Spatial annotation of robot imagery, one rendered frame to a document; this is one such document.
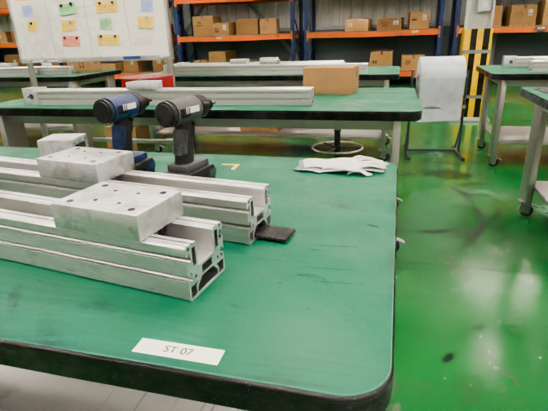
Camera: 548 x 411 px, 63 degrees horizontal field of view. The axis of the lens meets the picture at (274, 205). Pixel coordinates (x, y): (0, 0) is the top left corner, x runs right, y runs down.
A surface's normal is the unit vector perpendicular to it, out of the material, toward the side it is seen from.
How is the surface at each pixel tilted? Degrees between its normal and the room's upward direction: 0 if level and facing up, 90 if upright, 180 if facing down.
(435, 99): 101
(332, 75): 87
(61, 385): 0
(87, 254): 90
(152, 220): 90
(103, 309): 0
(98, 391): 0
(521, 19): 93
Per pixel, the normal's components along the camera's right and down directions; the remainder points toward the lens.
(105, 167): 0.92, 0.11
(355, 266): -0.03, -0.93
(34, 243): -0.39, 0.34
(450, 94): -0.19, 0.56
